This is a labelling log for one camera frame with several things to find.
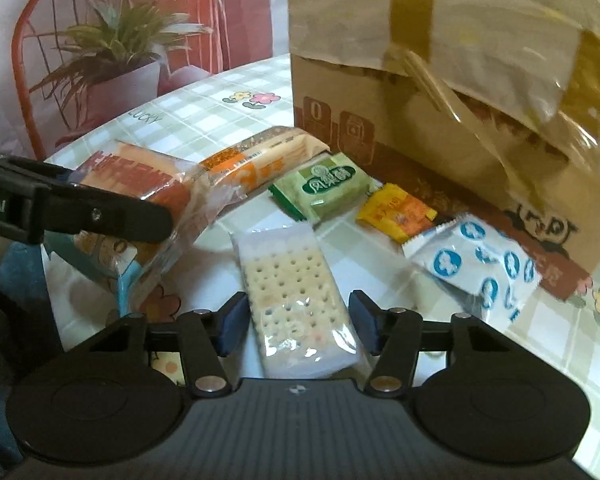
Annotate clear pack of crackers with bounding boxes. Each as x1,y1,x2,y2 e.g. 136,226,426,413
232,222,362,379

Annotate panda bread package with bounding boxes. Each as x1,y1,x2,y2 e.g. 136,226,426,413
44,141,244,315

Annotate yellow orange snack packet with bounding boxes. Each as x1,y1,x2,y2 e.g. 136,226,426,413
356,183,438,245

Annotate white blue dotted snack packet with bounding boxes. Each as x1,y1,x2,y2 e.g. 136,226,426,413
402,214,542,330

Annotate green white snack packet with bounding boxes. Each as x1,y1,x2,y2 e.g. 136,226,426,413
268,153,375,224

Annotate long orange white snack bar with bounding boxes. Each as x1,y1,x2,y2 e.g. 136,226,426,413
201,127,329,194

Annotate cardboard box with plastic liner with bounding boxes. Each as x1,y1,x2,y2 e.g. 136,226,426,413
288,0,600,299

